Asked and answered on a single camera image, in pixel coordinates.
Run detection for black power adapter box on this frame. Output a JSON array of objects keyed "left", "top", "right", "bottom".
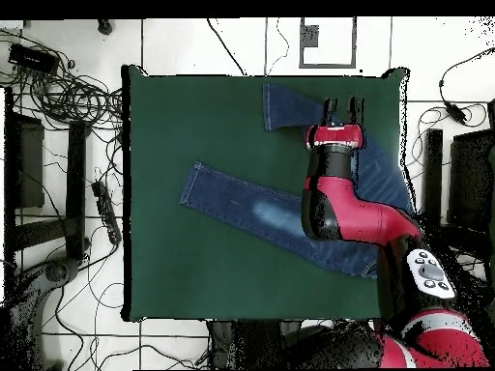
[{"left": 7, "top": 43, "right": 61, "bottom": 75}]

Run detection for black cable tangle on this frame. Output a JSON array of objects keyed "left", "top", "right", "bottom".
[{"left": 11, "top": 57, "right": 124, "bottom": 130}]

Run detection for blue denim jeans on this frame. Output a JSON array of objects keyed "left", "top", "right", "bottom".
[{"left": 178, "top": 82, "right": 416, "bottom": 279}]

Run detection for black upright bar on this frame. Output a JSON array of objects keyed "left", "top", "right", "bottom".
[
  {"left": 423, "top": 128, "right": 445, "bottom": 229},
  {"left": 64, "top": 121, "right": 89, "bottom": 261}
]

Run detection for thick black floor cable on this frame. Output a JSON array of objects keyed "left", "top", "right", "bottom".
[{"left": 206, "top": 16, "right": 248, "bottom": 77}]

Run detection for dark green table cloth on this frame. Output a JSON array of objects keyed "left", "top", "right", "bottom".
[{"left": 121, "top": 65, "right": 409, "bottom": 324}]

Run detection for black power strip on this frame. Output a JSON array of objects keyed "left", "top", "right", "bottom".
[{"left": 91, "top": 180, "right": 123, "bottom": 245}]

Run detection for black flat box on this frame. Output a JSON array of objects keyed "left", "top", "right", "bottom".
[
  {"left": 3, "top": 110, "right": 46, "bottom": 211},
  {"left": 447, "top": 128, "right": 495, "bottom": 233}
]

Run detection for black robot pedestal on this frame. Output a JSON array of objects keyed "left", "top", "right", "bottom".
[{"left": 206, "top": 320, "right": 299, "bottom": 370}]

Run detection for black cable with inline adapter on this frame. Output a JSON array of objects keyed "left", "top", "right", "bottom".
[{"left": 438, "top": 47, "right": 495, "bottom": 126}]

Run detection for thin black floor cable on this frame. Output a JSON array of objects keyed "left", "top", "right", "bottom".
[{"left": 265, "top": 16, "right": 291, "bottom": 77}]

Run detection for grey square floor frame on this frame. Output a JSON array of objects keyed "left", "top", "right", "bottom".
[{"left": 299, "top": 16, "right": 358, "bottom": 70}]

